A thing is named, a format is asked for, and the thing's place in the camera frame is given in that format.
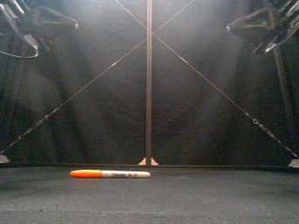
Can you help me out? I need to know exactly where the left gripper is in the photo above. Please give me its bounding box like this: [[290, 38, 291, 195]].
[[0, 0, 80, 59]]

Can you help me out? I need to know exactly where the grey marker pen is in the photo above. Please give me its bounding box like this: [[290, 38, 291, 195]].
[[69, 169, 152, 179]]

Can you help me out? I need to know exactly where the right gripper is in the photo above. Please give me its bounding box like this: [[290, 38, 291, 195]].
[[226, 0, 299, 56]]

